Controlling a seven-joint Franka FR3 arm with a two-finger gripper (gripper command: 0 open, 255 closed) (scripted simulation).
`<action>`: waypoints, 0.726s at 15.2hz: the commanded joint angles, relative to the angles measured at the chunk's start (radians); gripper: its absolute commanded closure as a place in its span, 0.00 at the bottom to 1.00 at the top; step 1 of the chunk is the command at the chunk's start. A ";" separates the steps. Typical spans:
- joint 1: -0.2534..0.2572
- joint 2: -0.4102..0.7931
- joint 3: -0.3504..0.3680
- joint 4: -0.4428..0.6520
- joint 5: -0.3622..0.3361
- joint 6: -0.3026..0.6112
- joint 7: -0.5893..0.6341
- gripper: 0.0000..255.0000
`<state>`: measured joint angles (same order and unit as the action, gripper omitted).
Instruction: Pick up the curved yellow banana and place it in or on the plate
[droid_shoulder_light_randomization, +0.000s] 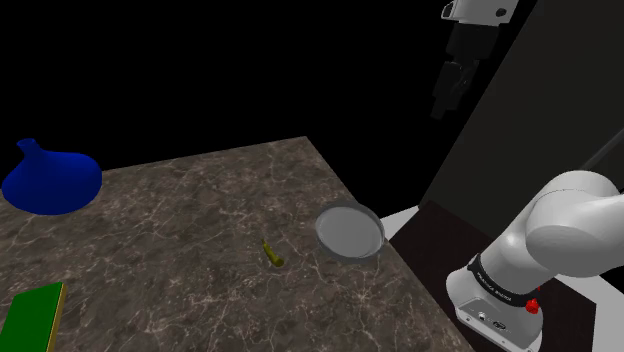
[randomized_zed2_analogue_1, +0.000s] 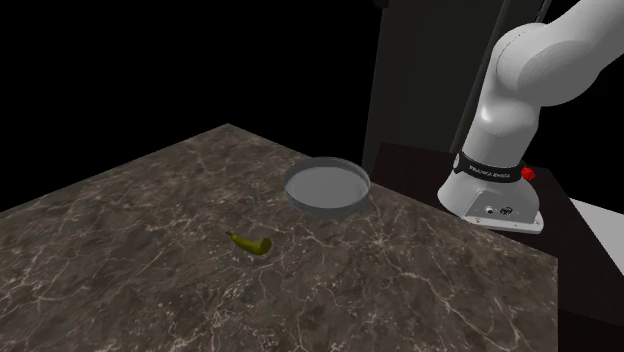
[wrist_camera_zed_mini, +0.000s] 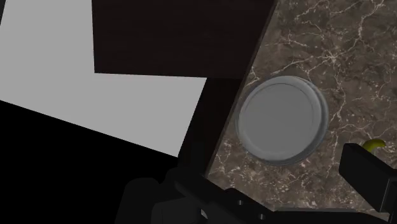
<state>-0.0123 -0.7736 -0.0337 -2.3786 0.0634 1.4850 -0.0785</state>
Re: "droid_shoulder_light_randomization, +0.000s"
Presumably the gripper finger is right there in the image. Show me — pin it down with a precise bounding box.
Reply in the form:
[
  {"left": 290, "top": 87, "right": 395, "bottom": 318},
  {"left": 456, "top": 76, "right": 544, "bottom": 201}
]
[
  {"left": 458, "top": 59, "right": 481, "bottom": 97},
  {"left": 430, "top": 59, "right": 467, "bottom": 121}
]

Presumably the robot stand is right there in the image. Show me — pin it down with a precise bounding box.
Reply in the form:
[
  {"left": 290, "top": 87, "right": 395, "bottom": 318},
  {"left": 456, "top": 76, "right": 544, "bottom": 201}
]
[{"left": 388, "top": 198, "right": 599, "bottom": 352}]

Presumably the grey bowl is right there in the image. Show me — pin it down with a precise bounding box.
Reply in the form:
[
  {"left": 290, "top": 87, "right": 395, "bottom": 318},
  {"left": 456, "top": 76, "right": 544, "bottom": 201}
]
[{"left": 314, "top": 200, "right": 386, "bottom": 265}]

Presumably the yellow-green pepper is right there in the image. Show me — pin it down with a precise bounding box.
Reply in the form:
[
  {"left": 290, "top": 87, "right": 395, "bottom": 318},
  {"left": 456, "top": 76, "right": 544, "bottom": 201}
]
[{"left": 262, "top": 238, "right": 285, "bottom": 269}]

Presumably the blue vase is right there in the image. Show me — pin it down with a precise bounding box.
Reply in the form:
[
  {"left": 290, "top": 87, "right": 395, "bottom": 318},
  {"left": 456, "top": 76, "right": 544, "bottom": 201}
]
[{"left": 0, "top": 137, "right": 104, "bottom": 217}]

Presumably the green book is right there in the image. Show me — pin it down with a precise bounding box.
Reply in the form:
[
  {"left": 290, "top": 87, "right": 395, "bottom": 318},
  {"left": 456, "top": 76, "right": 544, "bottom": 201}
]
[{"left": 0, "top": 281, "right": 68, "bottom": 352}]

